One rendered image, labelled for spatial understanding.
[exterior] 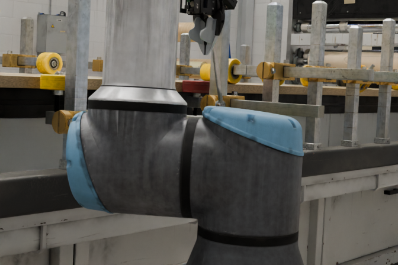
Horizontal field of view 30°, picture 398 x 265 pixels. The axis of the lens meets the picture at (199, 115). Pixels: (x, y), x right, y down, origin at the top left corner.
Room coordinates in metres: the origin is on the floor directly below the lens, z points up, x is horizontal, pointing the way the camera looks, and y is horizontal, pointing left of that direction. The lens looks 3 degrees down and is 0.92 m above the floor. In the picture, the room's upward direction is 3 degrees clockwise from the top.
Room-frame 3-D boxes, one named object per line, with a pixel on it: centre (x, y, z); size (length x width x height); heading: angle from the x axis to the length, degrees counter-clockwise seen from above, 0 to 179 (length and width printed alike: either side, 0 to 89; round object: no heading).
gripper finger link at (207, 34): (1.81, -0.01, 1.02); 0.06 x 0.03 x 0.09; 140
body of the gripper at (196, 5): (1.82, 0.00, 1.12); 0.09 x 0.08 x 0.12; 140
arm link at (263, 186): (1.10, -0.07, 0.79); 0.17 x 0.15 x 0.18; 83
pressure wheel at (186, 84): (2.11, 0.01, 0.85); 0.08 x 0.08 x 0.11
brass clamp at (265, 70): (2.22, -0.22, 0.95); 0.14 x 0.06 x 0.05; 140
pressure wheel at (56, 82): (1.73, 0.33, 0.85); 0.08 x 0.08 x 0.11
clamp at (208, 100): (2.03, -0.06, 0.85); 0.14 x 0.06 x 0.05; 140
